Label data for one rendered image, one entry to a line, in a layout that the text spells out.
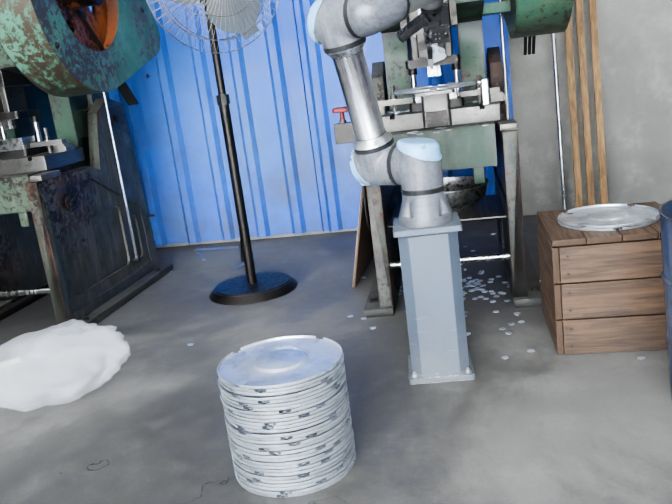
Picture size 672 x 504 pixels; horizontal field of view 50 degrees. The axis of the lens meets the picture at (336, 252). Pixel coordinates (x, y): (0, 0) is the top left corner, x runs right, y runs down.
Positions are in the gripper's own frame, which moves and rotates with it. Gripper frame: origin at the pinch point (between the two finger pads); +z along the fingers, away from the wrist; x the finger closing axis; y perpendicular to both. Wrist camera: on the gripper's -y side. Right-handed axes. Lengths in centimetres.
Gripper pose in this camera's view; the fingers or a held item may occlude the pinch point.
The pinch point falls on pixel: (429, 65)
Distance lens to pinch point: 251.6
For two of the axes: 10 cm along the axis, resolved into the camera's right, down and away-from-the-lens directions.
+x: 0.3, -6.3, 7.7
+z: 1.6, 7.7, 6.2
